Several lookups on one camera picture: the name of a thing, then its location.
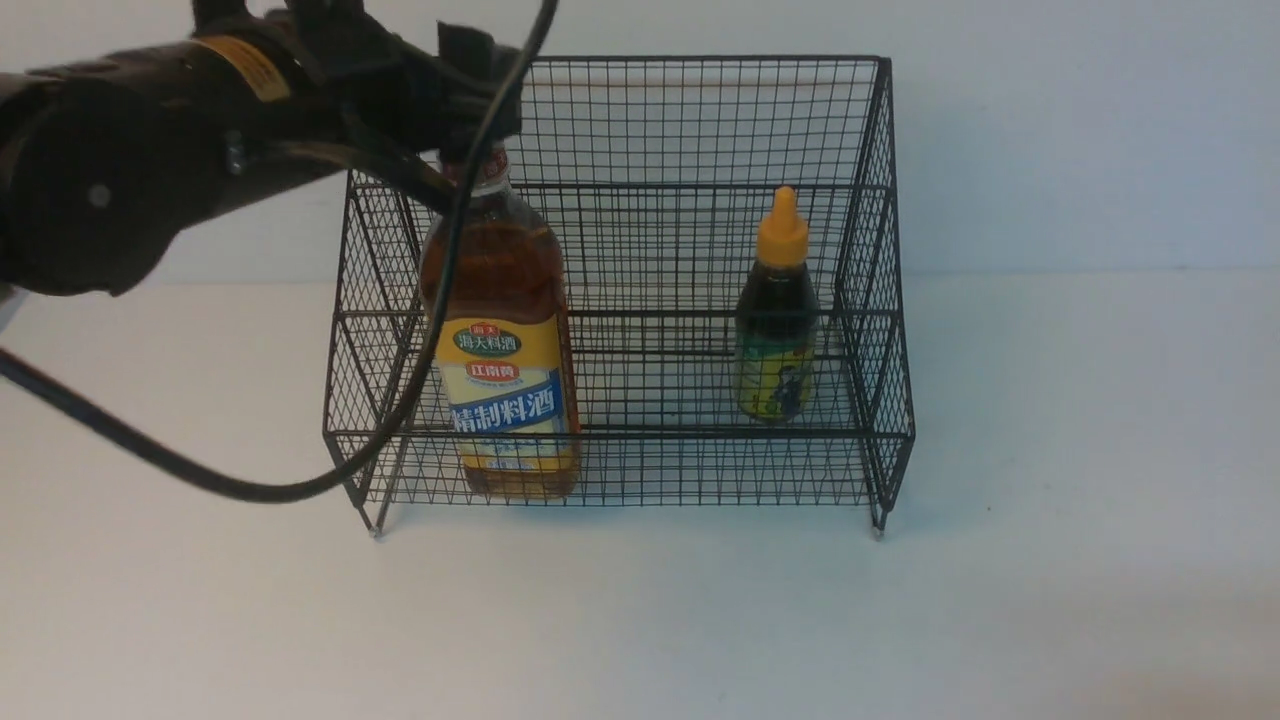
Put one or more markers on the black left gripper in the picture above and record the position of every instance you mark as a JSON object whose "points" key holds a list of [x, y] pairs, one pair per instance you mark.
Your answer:
{"points": [[381, 102]]}

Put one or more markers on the large cooking wine bottle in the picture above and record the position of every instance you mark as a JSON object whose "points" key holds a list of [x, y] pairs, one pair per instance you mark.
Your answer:
{"points": [[504, 354]]}

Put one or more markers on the small dark sauce bottle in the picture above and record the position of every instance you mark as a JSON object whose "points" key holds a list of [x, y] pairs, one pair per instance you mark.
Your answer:
{"points": [[777, 318]]}

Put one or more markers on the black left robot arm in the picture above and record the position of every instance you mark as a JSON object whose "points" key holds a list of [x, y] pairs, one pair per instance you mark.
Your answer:
{"points": [[106, 161]]}

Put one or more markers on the black wire mesh shelf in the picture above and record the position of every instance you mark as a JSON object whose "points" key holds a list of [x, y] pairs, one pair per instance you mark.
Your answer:
{"points": [[654, 172]]}

